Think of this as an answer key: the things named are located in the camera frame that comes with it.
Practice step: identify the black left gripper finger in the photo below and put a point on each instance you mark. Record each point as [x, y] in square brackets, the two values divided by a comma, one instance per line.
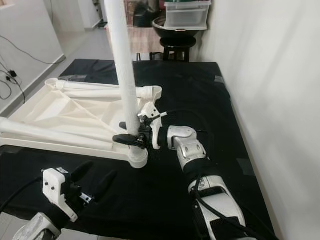
[105, 183]
[82, 171]

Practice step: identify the black power adapter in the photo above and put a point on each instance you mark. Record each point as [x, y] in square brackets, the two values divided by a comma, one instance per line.
[12, 75]

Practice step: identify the clear plastic tape strip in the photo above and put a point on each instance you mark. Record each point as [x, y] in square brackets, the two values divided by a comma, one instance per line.
[75, 77]

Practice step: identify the clear plastic storage box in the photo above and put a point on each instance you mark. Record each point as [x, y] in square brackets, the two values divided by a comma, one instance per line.
[187, 15]

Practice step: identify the white plastic children tabletop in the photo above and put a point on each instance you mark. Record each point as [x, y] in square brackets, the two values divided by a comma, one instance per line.
[80, 115]

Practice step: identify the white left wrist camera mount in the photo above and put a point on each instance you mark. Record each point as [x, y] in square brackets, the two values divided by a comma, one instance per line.
[55, 190]

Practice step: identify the pink cloth covered table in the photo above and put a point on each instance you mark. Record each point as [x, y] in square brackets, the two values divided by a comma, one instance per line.
[145, 40]

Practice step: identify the red printed box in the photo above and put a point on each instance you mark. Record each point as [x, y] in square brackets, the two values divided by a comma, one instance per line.
[130, 12]

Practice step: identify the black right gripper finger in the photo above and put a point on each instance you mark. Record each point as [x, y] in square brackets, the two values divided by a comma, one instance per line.
[123, 125]
[125, 140]

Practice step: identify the white small fridge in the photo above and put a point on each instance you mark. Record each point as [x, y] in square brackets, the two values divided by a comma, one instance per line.
[90, 12]

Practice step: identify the black round stool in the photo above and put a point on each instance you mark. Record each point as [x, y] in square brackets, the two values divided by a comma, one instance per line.
[179, 42]

